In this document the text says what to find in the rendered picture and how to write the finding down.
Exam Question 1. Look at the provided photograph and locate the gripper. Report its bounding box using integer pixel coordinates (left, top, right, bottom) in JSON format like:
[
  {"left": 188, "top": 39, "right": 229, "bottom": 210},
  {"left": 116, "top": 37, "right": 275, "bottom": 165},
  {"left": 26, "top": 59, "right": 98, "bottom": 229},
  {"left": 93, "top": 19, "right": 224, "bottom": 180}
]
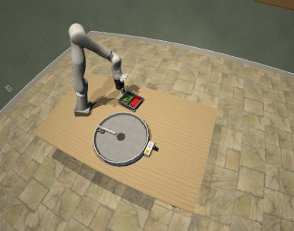
[{"left": 112, "top": 72, "right": 128, "bottom": 94}]

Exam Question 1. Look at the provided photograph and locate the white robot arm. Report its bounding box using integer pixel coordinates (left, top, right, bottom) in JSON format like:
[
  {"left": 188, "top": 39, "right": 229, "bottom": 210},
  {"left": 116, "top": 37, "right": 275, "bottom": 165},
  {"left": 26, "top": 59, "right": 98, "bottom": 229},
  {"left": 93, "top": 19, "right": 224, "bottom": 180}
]
[{"left": 68, "top": 24, "right": 122, "bottom": 110}]

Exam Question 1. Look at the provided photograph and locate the grey round turntable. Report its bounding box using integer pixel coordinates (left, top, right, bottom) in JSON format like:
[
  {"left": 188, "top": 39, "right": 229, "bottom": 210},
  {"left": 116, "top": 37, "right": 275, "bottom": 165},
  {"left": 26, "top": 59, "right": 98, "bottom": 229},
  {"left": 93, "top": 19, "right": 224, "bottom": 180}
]
[{"left": 93, "top": 112, "right": 159, "bottom": 166}]

